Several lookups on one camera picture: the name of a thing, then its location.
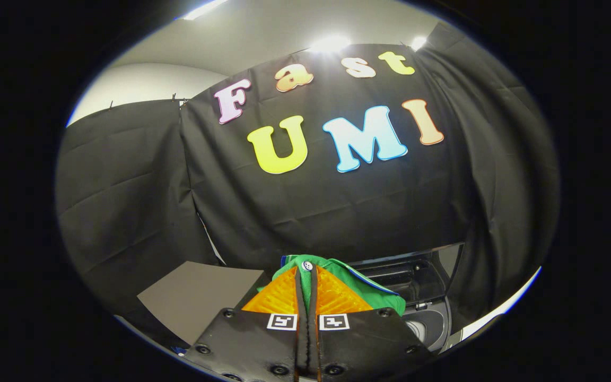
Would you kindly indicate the green polo shirt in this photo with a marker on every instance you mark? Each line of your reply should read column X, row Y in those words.
column 361, row 285

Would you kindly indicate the grey cabinet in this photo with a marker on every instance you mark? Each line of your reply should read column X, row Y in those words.
column 194, row 297

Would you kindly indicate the grey washing machine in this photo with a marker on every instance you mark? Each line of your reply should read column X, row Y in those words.
column 434, row 324

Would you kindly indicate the black backdrop cloth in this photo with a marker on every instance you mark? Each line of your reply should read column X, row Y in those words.
column 311, row 212

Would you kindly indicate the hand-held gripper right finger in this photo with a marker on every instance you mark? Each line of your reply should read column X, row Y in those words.
column 364, row 345

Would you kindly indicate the ceiling light panel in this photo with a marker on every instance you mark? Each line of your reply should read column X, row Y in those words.
column 204, row 8
column 418, row 42
column 329, row 43

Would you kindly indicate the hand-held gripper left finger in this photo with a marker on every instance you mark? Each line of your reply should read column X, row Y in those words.
column 252, row 345

